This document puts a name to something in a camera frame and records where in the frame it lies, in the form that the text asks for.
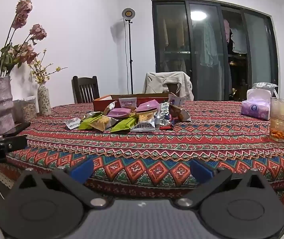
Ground black phone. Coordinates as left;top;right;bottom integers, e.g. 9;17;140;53
3;122;31;138

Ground dark wooden chair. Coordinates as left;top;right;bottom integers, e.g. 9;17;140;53
72;76;100;104

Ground small floral vase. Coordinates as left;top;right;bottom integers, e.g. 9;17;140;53
37;84;51;116

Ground hanging white shirt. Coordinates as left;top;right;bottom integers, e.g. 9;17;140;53
230;27;247;54

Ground clear plastic bag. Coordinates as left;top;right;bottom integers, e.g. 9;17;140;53
253;82;278;97

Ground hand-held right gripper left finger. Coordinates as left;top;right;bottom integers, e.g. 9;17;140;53
11;158;110;208

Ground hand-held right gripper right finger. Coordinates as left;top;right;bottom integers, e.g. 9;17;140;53
174;159;273;208

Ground clear storage container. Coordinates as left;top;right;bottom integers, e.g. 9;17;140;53
13;96;37;122

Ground black sliding glass door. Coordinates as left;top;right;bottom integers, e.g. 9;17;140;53
151;0;279;102

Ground tall pink textured vase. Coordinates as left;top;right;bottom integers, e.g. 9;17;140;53
0;76;15;135

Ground beige jacket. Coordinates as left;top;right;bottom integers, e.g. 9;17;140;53
142;72;194;102

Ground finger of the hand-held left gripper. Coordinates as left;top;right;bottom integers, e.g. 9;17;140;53
0;135;28;155

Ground purple tissue pack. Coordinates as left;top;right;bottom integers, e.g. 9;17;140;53
241;89;272;120

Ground dried pink flowers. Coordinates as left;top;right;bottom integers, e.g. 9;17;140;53
0;0;47;81

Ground pile of snack packets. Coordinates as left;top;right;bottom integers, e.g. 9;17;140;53
64;93;192;132

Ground yellow flower branches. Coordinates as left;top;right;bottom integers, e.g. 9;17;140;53
29;51;68;85

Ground hanging light blue shirt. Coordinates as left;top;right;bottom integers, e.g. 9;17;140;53
200;17;222;68

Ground glass cup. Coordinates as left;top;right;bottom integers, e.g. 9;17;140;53
269;97;284;143

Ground studio light on stand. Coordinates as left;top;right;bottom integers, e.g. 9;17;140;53
121;8;136;94

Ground orange cardboard box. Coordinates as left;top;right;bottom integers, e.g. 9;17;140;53
93;93;180;112

